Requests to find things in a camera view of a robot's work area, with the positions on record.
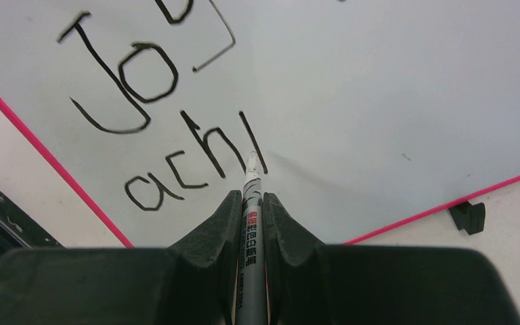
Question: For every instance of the red framed whiteboard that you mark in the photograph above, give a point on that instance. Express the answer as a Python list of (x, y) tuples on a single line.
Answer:
[(363, 113)]

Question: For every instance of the black whiteboard marker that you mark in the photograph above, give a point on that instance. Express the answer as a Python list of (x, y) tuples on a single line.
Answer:
[(251, 299)]

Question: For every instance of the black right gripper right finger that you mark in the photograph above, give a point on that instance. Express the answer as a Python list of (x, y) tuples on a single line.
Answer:
[(310, 282)]

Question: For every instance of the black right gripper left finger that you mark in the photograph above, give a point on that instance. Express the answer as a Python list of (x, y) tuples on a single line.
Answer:
[(191, 282)]

